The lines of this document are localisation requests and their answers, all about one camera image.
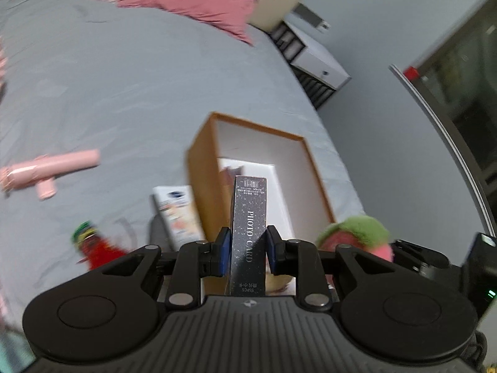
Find red feathery item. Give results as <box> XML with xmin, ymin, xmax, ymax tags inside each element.
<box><xmin>75</xmin><ymin>235</ymin><xmax>129</xmax><ymax>272</ymax></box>

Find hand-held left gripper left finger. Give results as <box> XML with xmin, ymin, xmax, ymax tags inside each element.
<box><xmin>93</xmin><ymin>227</ymin><xmax>234</xmax><ymax>312</ymax></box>

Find white lotion tube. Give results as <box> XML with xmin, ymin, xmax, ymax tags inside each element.
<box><xmin>152</xmin><ymin>186</ymin><xmax>206</xmax><ymax>249</ymax></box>

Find orange cardboard box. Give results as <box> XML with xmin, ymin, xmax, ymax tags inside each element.
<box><xmin>186</xmin><ymin>112</ymin><xmax>338</xmax><ymax>296</ymax></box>

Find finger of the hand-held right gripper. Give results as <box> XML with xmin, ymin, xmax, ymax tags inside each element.
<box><xmin>390</xmin><ymin>240</ymin><xmax>452</xmax><ymax>279</ymax></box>

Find grey wall switch panel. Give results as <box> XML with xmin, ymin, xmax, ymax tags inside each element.
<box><xmin>296</xmin><ymin>3</ymin><xmax>331</xmax><ymax>30</ymax></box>

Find dark pink pillow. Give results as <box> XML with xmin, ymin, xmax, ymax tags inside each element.
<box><xmin>116</xmin><ymin>0</ymin><xmax>259</xmax><ymax>46</ymax></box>

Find pink green pompom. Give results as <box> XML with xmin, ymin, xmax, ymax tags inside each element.
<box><xmin>316</xmin><ymin>215</ymin><xmax>394</xmax><ymax>263</ymax></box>

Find window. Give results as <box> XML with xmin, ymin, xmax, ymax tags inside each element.
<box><xmin>412</xmin><ymin>16</ymin><xmax>497</xmax><ymax>187</ymax></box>

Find dark illustrated card box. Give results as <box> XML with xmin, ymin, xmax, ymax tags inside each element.
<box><xmin>224</xmin><ymin>176</ymin><xmax>268</xmax><ymax>297</ymax></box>

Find black white nightstand with drawer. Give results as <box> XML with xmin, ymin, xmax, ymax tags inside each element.
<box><xmin>270</xmin><ymin>20</ymin><xmax>352</xmax><ymax>109</ymax></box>

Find grey window sill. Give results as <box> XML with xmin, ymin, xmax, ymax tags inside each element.
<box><xmin>389</xmin><ymin>64</ymin><xmax>497</xmax><ymax>237</ymax></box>

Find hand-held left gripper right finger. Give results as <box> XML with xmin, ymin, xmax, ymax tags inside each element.
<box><xmin>266</xmin><ymin>225</ymin><xmax>404</xmax><ymax>312</ymax></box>

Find pink selfie stick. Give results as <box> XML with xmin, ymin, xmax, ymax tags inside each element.
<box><xmin>0</xmin><ymin>149</ymin><xmax>102</xmax><ymax>201</ymax></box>

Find teal striped cloth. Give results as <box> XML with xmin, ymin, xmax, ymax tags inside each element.
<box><xmin>0</xmin><ymin>330</ymin><xmax>34</xmax><ymax>371</ymax></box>

